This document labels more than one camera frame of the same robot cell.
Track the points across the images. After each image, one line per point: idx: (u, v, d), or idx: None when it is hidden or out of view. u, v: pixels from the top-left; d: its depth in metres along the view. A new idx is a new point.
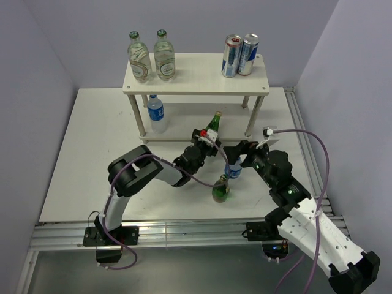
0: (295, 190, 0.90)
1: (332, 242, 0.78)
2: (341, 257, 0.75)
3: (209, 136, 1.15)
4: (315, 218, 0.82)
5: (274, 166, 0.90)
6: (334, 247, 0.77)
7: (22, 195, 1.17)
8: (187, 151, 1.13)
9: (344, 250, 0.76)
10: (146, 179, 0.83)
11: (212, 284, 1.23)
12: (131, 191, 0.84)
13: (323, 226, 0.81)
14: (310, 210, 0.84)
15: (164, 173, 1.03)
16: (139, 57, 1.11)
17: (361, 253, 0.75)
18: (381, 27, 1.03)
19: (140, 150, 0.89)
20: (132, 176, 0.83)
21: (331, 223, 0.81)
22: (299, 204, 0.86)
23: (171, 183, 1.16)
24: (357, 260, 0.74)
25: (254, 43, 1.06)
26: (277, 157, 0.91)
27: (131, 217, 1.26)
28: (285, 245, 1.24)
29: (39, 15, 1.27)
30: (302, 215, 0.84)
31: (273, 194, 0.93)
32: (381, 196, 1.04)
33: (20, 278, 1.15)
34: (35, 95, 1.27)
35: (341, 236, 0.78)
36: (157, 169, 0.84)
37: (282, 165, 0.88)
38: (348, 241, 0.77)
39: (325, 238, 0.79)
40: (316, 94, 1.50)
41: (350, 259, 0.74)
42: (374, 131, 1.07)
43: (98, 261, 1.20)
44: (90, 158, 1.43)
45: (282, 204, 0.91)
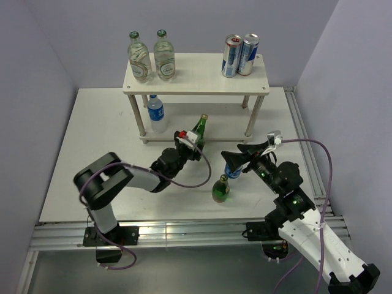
0: (301, 201, 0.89)
1: (334, 253, 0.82)
2: (343, 269, 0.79)
3: (188, 138, 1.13)
4: (319, 230, 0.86)
5: (285, 179, 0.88)
6: (337, 259, 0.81)
7: (22, 195, 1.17)
8: (163, 154, 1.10)
9: (346, 261, 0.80)
10: (114, 190, 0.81)
11: (211, 284, 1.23)
12: (100, 203, 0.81)
13: (326, 238, 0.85)
14: (315, 220, 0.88)
15: (140, 180, 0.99)
16: (139, 57, 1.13)
17: (362, 266, 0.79)
18: (381, 27, 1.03)
19: (107, 158, 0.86)
20: (99, 187, 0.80)
21: (335, 236, 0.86)
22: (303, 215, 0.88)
23: (150, 188, 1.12)
24: (358, 272, 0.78)
25: (254, 43, 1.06)
26: (288, 171, 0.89)
27: (131, 217, 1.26)
28: (285, 246, 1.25)
29: (39, 15, 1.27)
30: (306, 225, 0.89)
31: (277, 204, 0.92)
32: (382, 196, 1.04)
33: (20, 278, 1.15)
34: (35, 95, 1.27)
35: (344, 249, 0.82)
36: (125, 178, 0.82)
37: (294, 180, 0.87)
38: (350, 254, 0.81)
39: (328, 250, 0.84)
40: (316, 94, 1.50)
41: (351, 271, 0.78)
42: (374, 131, 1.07)
43: (98, 261, 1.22)
44: (90, 158, 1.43)
45: (286, 214, 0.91)
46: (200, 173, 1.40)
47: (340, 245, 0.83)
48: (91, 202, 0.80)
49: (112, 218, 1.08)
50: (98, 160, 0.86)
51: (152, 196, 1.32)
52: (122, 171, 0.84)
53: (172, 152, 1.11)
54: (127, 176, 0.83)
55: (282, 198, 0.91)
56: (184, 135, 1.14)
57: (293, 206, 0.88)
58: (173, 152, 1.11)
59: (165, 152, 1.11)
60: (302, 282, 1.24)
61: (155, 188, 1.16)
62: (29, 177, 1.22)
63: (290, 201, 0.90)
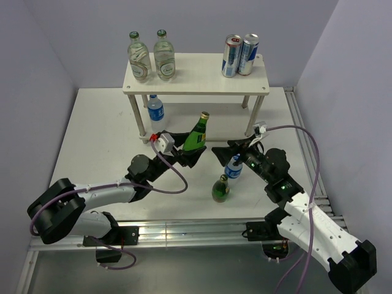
0: (289, 186, 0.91)
1: (325, 233, 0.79)
2: (335, 247, 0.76)
3: (159, 142, 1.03)
4: (308, 211, 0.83)
5: (272, 164, 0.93)
6: (328, 237, 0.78)
7: (21, 196, 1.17)
8: (132, 163, 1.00)
9: (338, 239, 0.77)
10: (66, 221, 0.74)
11: (211, 284, 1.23)
12: (56, 233, 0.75)
13: (315, 218, 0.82)
14: (303, 203, 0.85)
15: (109, 198, 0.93)
16: (139, 57, 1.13)
17: (355, 242, 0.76)
18: (381, 27, 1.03)
19: (59, 187, 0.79)
20: (51, 219, 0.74)
21: (324, 215, 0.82)
22: (292, 198, 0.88)
23: (126, 201, 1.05)
24: (352, 249, 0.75)
25: (254, 43, 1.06)
26: (274, 156, 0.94)
27: (130, 217, 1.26)
28: (285, 246, 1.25)
29: (39, 15, 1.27)
30: (295, 208, 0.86)
31: (268, 192, 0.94)
32: (381, 196, 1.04)
33: (20, 278, 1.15)
34: (35, 95, 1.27)
35: (335, 226, 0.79)
36: (76, 209, 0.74)
37: (280, 163, 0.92)
38: (342, 231, 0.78)
39: (319, 229, 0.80)
40: (316, 94, 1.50)
41: (343, 248, 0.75)
42: (374, 131, 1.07)
43: (98, 261, 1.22)
44: (90, 158, 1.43)
45: (277, 200, 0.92)
46: (200, 173, 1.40)
47: (331, 223, 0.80)
48: (44, 236, 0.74)
49: (103, 227, 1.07)
50: (50, 189, 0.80)
51: (151, 196, 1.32)
52: (75, 199, 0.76)
53: (141, 160, 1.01)
54: (78, 204, 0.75)
55: (271, 185, 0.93)
56: (157, 138, 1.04)
57: (282, 191, 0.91)
58: (143, 160, 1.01)
59: (134, 162, 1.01)
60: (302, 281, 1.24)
61: (131, 199, 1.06)
62: (29, 177, 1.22)
63: (278, 187, 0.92)
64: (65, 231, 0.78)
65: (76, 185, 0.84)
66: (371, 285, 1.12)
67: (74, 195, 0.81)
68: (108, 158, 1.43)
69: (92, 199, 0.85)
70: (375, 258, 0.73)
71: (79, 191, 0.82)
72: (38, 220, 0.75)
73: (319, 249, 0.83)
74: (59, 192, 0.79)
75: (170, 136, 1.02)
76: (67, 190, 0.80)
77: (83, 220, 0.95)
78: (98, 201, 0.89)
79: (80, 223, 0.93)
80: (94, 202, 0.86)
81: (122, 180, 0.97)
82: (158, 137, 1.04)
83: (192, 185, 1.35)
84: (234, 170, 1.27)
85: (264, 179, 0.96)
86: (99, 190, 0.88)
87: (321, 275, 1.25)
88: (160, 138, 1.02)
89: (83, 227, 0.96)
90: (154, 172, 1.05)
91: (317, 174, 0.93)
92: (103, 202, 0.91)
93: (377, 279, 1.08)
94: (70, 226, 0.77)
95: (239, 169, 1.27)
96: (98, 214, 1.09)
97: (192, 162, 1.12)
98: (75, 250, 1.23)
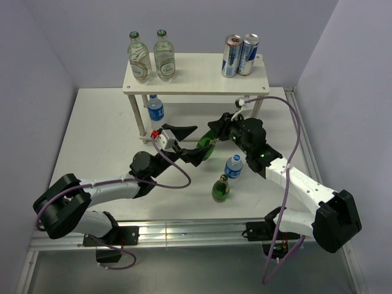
0: (267, 154, 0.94)
1: (302, 187, 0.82)
2: (312, 199, 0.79)
3: (160, 138, 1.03)
4: (285, 171, 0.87)
5: (248, 131, 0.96)
6: (305, 192, 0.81)
7: (21, 195, 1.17)
8: (135, 160, 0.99)
9: (315, 192, 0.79)
10: (72, 216, 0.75)
11: (211, 283, 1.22)
12: (63, 228, 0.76)
13: (293, 177, 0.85)
14: (281, 165, 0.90)
15: (114, 193, 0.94)
16: (139, 57, 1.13)
17: (332, 193, 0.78)
18: (381, 28, 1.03)
19: (64, 182, 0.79)
20: (57, 214, 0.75)
21: (302, 173, 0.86)
22: (271, 163, 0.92)
23: (131, 195, 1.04)
24: (328, 199, 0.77)
25: (254, 43, 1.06)
26: (251, 125, 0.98)
27: (130, 217, 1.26)
28: (285, 246, 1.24)
29: (39, 15, 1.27)
30: (274, 171, 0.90)
31: (248, 161, 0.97)
32: (381, 196, 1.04)
33: (20, 278, 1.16)
34: (35, 95, 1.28)
35: (312, 182, 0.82)
36: (83, 203, 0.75)
37: (256, 131, 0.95)
38: (320, 185, 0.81)
39: (297, 187, 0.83)
40: (316, 94, 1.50)
41: (320, 199, 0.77)
42: (373, 133, 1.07)
43: (98, 261, 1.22)
44: (90, 158, 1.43)
45: (258, 169, 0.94)
46: (200, 173, 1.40)
47: (309, 179, 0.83)
48: (51, 232, 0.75)
49: (104, 225, 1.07)
50: (54, 185, 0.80)
51: (151, 196, 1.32)
52: (79, 194, 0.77)
53: (143, 157, 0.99)
54: (84, 199, 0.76)
55: (252, 155, 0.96)
56: (158, 135, 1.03)
57: (262, 160, 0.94)
58: (144, 156, 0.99)
59: (136, 158, 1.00)
60: (304, 280, 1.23)
61: (135, 195, 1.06)
62: (29, 176, 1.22)
63: (259, 156, 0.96)
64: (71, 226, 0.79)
65: (81, 180, 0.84)
66: (372, 285, 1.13)
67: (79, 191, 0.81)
68: (108, 158, 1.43)
69: (97, 194, 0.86)
70: (353, 209, 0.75)
71: (84, 186, 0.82)
72: (43, 215, 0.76)
73: (305, 220, 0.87)
74: (64, 188, 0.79)
75: (171, 133, 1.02)
76: (71, 186, 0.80)
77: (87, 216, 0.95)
78: (105, 196, 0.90)
79: (84, 218, 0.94)
80: (98, 197, 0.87)
81: (126, 176, 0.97)
82: (160, 133, 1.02)
83: (193, 185, 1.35)
84: (234, 170, 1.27)
85: (244, 149, 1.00)
86: (104, 186, 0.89)
87: (323, 274, 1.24)
88: (162, 135, 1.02)
89: (87, 223, 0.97)
90: (156, 168, 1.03)
91: (297, 144, 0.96)
92: (108, 198, 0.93)
93: (379, 279, 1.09)
94: (76, 221, 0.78)
95: (239, 168, 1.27)
96: (99, 212, 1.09)
97: (198, 161, 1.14)
98: (75, 251, 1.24)
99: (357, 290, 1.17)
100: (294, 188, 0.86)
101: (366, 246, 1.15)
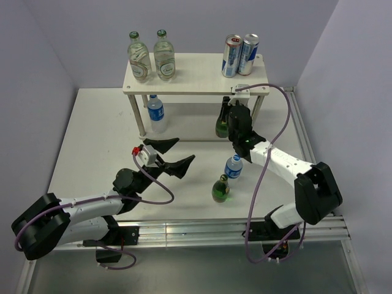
0: (253, 140, 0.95)
1: (282, 163, 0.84)
2: (291, 172, 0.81)
3: (141, 155, 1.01)
4: (267, 151, 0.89)
5: (236, 119, 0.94)
6: (285, 166, 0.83)
7: (21, 196, 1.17)
8: (117, 177, 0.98)
9: (294, 166, 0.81)
10: (49, 238, 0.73)
11: (211, 283, 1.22)
12: (41, 248, 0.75)
13: (274, 155, 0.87)
14: (264, 147, 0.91)
15: (96, 212, 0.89)
16: (139, 57, 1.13)
17: (309, 165, 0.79)
18: (381, 29, 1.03)
19: (44, 202, 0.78)
20: (35, 236, 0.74)
21: (282, 152, 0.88)
22: (254, 146, 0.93)
23: (115, 212, 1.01)
24: (306, 170, 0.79)
25: (254, 43, 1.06)
26: (237, 111, 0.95)
27: (130, 217, 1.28)
28: (285, 246, 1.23)
29: (39, 15, 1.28)
30: (257, 152, 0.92)
31: (234, 146, 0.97)
32: (381, 196, 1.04)
33: (20, 277, 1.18)
34: (36, 95, 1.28)
35: (292, 158, 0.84)
36: (61, 225, 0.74)
37: (242, 117, 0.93)
38: (299, 160, 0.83)
39: (278, 164, 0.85)
40: (316, 95, 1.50)
41: (297, 171, 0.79)
42: (373, 133, 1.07)
43: (98, 261, 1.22)
44: (90, 158, 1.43)
45: (244, 154, 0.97)
46: (200, 173, 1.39)
47: (288, 156, 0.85)
48: (28, 253, 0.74)
49: (98, 229, 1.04)
50: (32, 207, 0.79)
51: (151, 195, 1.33)
52: (59, 214, 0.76)
53: (127, 174, 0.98)
54: (63, 220, 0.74)
55: (237, 140, 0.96)
56: (139, 151, 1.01)
57: (247, 146, 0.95)
58: (128, 173, 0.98)
59: (119, 176, 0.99)
60: (304, 281, 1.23)
61: (119, 212, 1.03)
62: (29, 176, 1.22)
63: (244, 142, 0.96)
64: (51, 246, 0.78)
65: (62, 200, 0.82)
66: (372, 285, 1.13)
67: (59, 211, 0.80)
68: (108, 158, 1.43)
69: (78, 214, 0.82)
70: (331, 179, 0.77)
71: (64, 206, 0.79)
72: (22, 236, 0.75)
73: None
74: (42, 209, 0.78)
75: (152, 149, 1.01)
76: (51, 206, 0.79)
77: (72, 230, 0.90)
78: (86, 215, 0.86)
79: (70, 233, 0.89)
80: (80, 217, 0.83)
81: (109, 193, 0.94)
82: (141, 149, 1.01)
83: (193, 185, 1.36)
84: (234, 170, 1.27)
85: (229, 134, 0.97)
86: (86, 205, 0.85)
87: (323, 274, 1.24)
88: (143, 150, 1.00)
89: (73, 236, 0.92)
90: (140, 185, 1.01)
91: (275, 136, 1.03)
92: (90, 216, 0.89)
93: (380, 280, 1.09)
94: (56, 242, 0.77)
95: (239, 169, 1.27)
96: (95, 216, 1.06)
97: (182, 174, 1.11)
98: (75, 251, 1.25)
99: (357, 290, 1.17)
100: (275, 166, 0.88)
101: (366, 246, 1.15)
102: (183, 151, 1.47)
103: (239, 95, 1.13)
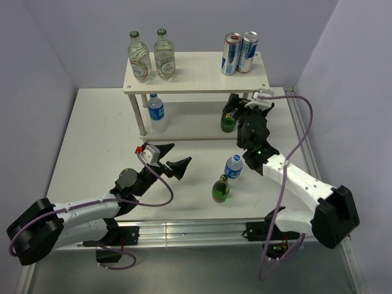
0: (266, 152, 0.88)
1: (300, 184, 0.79)
2: (312, 196, 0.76)
3: (145, 154, 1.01)
4: (282, 168, 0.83)
5: (252, 131, 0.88)
6: (304, 188, 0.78)
7: (21, 196, 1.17)
8: (120, 176, 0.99)
9: (313, 188, 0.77)
10: (43, 243, 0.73)
11: (211, 283, 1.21)
12: (35, 253, 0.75)
13: (291, 174, 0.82)
14: (278, 162, 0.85)
15: (92, 215, 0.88)
16: (139, 56, 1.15)
17: (330, 188, 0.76)
18: (381, 27, 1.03)
19: (38, 207, 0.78)
20: (29, 241, 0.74)
21: (299, 169, 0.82)
22: (268, 160, 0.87)
23: (113, 215, 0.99)
24: (327, 195, 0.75)
25: (254, 40, 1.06)
26: (255, 123, 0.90)
27: (130, 217, 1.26)
28: (285, 246, 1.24)
29: (40, 16, 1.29)
30: (271, 168, 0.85)
31: (245, 157, 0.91)
32: (381, 195, 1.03)
33: (20, 278, 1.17)
34: (36, 95, 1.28)
35: (310, 178, 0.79)
36: (54, 231, 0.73)
37: (260, 131, 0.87)
38: (318, 181, 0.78)
39: (296, 184, 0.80)
40: (316, 94, 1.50)
41: (318, 196, 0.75)
42: (373, 133, 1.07)
43: (98, 261, 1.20)
44: (90, 158, 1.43)
45: (255, 166, 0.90)
46: (200, 173, 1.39)
47: (307, 176, 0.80)
48: (23, 258, 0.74)
49: (97, 231, 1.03)
50: (30, 208, 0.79)
51: (152, 195, 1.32)
52: (53, 220, 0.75)
53: (129, 173, 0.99)
54: (57, 226, 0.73)
55: (250, 151, 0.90)
56: (142, 150, 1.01)
57: (260, 158, 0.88)
58: (130, 173, 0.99)
59: (122, 174, 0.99)
60: (304, 281, 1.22)
61: (116, 214, 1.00)
62: (29, 177, 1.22)
63: (256, 154, 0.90)
64: (46, 251, 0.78)
65: (57, 205, 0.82)
66: (373, 285, 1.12)
67: (53, 216, 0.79)
68: (108, 158, 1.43)
69: (71, 219, 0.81)
70: (351, 202, 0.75)
71: (58, 212, 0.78)
72: (18, 241, 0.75)
73: (304, 217, 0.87)
74: (38, 214, 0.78)
75: (155, 147, 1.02)
76: (45, 211, 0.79)
77: (68, 233, 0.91)
78: (81, 220, 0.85)
79: (65, 237, 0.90)
80: (74, 222, 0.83)
81: (106, 196, 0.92)
82: (144, 148, 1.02)
83: (193, 185, 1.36)
84: (234, 170, 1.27)
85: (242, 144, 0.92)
86: (80, 209, 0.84)
87: (324, 274, 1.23)
88: (146, 149, 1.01)
89: (71, 239, 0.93)
90: (141, 185, 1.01)
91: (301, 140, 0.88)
92: (87, 220, 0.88)
93: (381, 282, 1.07)
94: (50, 246, 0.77)
95: (239, 169, 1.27)
96: None
97: (181, 174, 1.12)
98: (75, 251, 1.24)
99: (358, 290, 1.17)
100: (290, 184, 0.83)
101: (366, 246, 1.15)
102: (183, 150, 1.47)
103: (261, 102, 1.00)
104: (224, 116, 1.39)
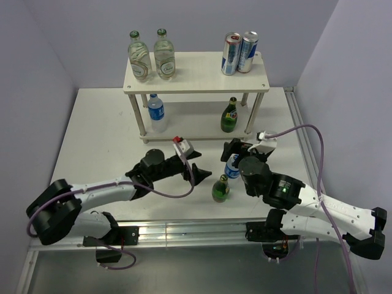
0: (285, 185, 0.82)
1: (345, 218, 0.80)
2: (361, 228, 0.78)
3: (180, 145, 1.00)
4: (321, 204, 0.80)
5: (252, 174, 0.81)
6: (350, 222, 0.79)
7: (21, 197, 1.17)
8: (148, 154, 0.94)
9: (359, 220, 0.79)
10: (62, 223, 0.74)
11: (211, 283, 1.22)
12: (53, 233, 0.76)
13: (331, 208, 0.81)
14: (312, 197, 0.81)
15: (108, 198, 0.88)
16: (139, 56, 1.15)
17: (371, 214, 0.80)
18: (381, 27, 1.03)
19: (55, 187, 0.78)
20: (49, 221, 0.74)
21: (334, 201, 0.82)
22: (299, 198, 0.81)
23: (127, 198, 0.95)
24: (373, 223, 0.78)
25: (254, 40, 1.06)
26: (248, 165, 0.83)
27: (130, 217, 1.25)
28: (285, 246, 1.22)
29: (39, 16, 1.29)
30: (307, 206, 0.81)
31: (269, 201, 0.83)
32: (381, 196, 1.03)
33: (20, 278, 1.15)
34: (35, 95, 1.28)
35: (350, 209, 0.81)
36: (73, 211, 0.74)
37: (259, 169, 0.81)
38: (357, 210, 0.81)
39: (340, 218, 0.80)
40: (316, 95, 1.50)
41: (368, 226, 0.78)
42: (372, 133, 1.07)
43: (98, 261, 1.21)
44: (90, 159, 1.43)
45: (284, 204, 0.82)
46: None
47: (345, 206, 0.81)
48: (43, 237, 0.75)
49: (101, 227, 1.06)
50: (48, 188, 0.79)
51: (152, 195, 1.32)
52: (70, 201, 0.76)
53: (157, 154, 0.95)
54: (75, 206, 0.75)
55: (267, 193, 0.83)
56: (179, 141, 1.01)
57: (283, 194, 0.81)
58: (158, 154, 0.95)
59: (149, 154, 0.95)
60: (304, 281, 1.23)
61: (132, 197, 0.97)
62: (29, 177, 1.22)
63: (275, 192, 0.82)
64: (62, 231, 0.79)
65: (74, 185, 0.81)
66: (372, 285, 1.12)
67: (70, 196, 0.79)
68: (108, 158, 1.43)
69: (89, 200, 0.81)
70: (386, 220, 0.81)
71: (76, 192, 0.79)
72: (35, 222, 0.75)
73: (329, 231, 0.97)
74: (56, 193, 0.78)
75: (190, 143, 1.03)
76: (62, 192, 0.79)
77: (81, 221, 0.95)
78: (96, 201, 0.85)
79: (78, 225, 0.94)
80: (90, 203, 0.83)
81: (122, 177, 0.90)
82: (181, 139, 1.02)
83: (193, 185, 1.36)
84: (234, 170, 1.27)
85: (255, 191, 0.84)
86: (97, 190, 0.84)
87: (324, 274, 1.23)
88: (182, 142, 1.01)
89: (80, 228, 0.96)
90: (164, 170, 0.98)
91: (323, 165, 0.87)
92: (101, 202, 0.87)
93: (381, 282, 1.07)
94: (68, 226, 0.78)
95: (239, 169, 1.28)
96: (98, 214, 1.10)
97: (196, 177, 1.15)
98: (75, 251, 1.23)
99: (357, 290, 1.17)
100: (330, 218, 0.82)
101: None
102: None
103: (267, 143, 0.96)
104: (224, 115, 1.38)
